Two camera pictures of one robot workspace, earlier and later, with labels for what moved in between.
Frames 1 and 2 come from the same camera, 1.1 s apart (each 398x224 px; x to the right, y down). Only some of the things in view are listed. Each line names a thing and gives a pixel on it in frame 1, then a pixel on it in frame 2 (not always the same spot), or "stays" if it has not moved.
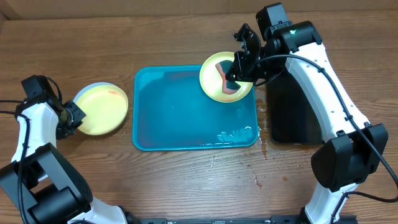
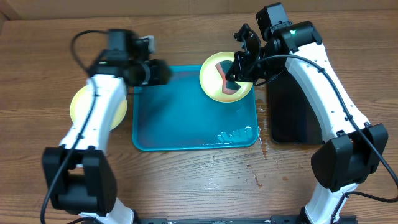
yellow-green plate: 211,79 stays
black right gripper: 242,70 stays
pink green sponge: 229,87 stays
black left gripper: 79,114 to 158,76
